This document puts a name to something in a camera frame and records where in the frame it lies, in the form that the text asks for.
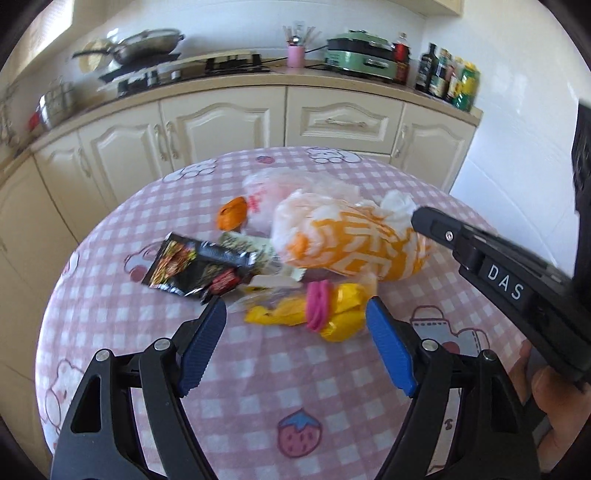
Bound bundle of chopsticks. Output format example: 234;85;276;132
283;23;321;47

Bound orange white plastic bag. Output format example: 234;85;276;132
271;188;433;283

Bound person's right hand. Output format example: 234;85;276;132
508;339;591;472

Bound round table, pink checked cloth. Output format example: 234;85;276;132
34;147;543;480

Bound yellow snack wrapper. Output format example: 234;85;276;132
245;283;371;343

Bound green yellow bottle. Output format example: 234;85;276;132
455;62;481;113

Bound stainless steel steamer pot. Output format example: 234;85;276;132
34;79;78;128

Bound black gas stove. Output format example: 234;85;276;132
99;52;271;96

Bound metal wok with handle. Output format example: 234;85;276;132
71;28;185;66

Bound orange small wrapper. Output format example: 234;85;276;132
218;196;250;232

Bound black snack wrapper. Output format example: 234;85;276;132
142;232;257;297

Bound dark soy sauce bottle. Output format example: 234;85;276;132
429;48;451;99

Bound dark soda bottle red cap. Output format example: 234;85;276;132
393;32;411;86

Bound dark glass oil bottle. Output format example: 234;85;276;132
416;43;438;93

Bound green white wrapper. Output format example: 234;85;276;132
219;231;279;269

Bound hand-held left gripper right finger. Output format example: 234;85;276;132
365;296;541;480

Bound small red black wrapper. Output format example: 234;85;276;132
201;269;244;305

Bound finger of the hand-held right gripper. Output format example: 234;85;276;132
410;206;491;270
475;231;571;282

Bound round perforated cream plate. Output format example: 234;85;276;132
82;39;112;71

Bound clear plastic bag pink print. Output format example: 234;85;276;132
242;170;358;232

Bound clear plastic wrapper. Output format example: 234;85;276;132
226;272;306;315

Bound green electric cooker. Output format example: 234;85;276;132
323;30;400;81

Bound brown sauce bottle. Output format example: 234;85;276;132
445;55;465;104

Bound beige kitchen countertop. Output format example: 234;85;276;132
0;58;484;183

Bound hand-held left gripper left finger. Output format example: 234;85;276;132
48;295;228;480

